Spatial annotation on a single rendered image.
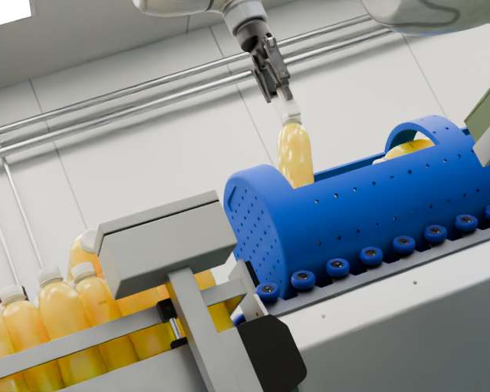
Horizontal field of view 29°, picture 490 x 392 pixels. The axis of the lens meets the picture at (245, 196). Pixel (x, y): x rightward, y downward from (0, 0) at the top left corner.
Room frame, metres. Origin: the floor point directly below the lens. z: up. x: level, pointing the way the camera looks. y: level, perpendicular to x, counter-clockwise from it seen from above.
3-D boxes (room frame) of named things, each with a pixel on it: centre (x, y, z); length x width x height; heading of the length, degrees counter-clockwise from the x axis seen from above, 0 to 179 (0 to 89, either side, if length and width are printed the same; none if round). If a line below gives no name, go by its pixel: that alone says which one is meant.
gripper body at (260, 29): (1.92, -0.16, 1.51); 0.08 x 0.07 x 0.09; 22
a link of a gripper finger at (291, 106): (1.90, -0.17, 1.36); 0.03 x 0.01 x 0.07; 112
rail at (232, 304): (1.80, 0.14, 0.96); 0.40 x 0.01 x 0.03; 22
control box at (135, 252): (1.48, 0.15, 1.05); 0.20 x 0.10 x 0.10; 112
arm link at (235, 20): (1.92, -0.16, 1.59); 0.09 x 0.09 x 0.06
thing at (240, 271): (1.83, 0.07, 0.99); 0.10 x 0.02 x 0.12; 22
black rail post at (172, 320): (1.54, 0.19, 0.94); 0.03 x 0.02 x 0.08; 112
